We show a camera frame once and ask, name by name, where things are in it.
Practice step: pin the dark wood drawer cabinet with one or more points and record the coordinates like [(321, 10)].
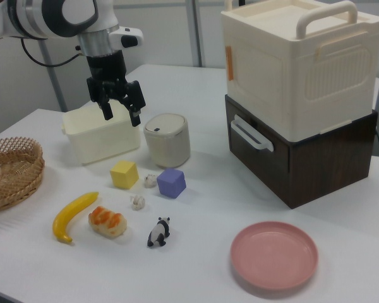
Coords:
[(303, 170)]

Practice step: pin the yellow toy banana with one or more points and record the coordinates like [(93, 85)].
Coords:
[(71, 214)]

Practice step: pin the panda figurine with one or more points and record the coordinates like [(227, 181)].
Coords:
[(158, 233)]

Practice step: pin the wide grey metal frame post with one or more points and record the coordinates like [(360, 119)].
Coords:
[(198, 31)]

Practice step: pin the cream open plastic bin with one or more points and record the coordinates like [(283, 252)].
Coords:
[(104, 139)]

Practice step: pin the small white animal figurine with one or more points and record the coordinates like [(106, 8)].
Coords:
[(150, 180), (137, 202)]

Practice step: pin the pink plastic plate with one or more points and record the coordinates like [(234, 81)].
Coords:
[(274, 259)]

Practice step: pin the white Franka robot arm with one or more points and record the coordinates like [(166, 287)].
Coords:
[(34, 19)]

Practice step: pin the toy bread with orange stripes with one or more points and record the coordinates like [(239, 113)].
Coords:
[(107, 221)]

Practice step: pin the small beige lidded trash can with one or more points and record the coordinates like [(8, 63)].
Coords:
[(167, 142)]

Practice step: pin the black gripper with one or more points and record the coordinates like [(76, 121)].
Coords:
[(107, 67)]

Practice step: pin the yellow cube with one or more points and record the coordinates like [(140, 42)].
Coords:
[(123, 174)]

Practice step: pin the thin grey metal frame post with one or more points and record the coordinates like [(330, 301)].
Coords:
[(52, 72)]

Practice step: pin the woven wicker basket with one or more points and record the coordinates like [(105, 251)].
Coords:
[(15, 176)]

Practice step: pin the purple cube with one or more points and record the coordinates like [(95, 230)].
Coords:
[(171, 183)]

